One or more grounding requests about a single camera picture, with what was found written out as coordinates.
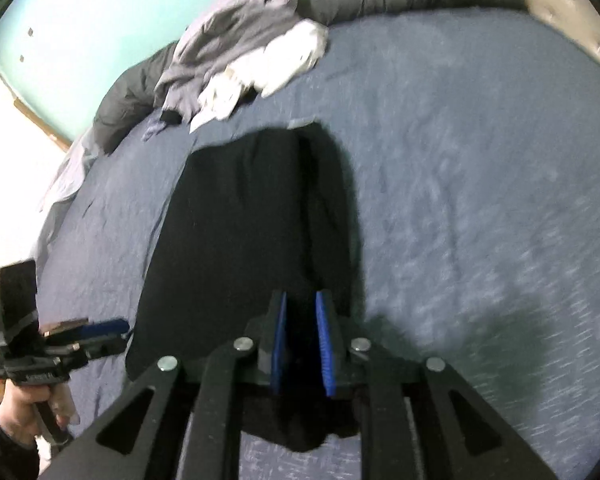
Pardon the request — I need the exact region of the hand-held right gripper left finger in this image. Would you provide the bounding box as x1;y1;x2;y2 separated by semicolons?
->
40;290;288;480

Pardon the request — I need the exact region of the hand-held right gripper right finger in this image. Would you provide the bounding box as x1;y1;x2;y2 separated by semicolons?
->
315;289;556;480

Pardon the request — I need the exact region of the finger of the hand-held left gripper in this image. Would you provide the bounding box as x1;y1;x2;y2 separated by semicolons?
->
80;317;130;342
75;332;132;361

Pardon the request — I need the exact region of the black sweater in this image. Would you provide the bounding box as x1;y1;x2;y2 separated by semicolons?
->
126;121;367;453

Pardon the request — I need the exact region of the person's left forearm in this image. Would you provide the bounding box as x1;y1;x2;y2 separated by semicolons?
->
0;402;42;480

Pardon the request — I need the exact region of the pile of grey white clothes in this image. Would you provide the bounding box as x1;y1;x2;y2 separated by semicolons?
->
152;0;301;119

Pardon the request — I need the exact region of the person's left hand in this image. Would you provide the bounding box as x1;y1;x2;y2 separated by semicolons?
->
0;384;81;448

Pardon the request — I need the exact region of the light grey blanket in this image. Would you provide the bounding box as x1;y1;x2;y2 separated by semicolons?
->
31;126;99;267

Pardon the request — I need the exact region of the blue-grey thin garment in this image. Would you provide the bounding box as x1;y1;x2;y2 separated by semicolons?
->
141;117;174;142

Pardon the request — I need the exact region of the blue sheeted bed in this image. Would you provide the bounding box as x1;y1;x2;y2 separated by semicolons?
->
32;7;600;480

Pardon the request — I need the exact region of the cream white garment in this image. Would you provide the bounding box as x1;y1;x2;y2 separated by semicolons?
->
188;67;252;134

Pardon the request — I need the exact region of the white smiley t-shirt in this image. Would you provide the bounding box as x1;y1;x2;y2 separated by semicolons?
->
229;20;330;99

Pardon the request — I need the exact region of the cream tufted headboard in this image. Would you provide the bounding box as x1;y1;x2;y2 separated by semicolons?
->
504;0;600;87

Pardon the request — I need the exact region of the wooden window frame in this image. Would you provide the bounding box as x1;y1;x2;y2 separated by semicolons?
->
11;96;72;154

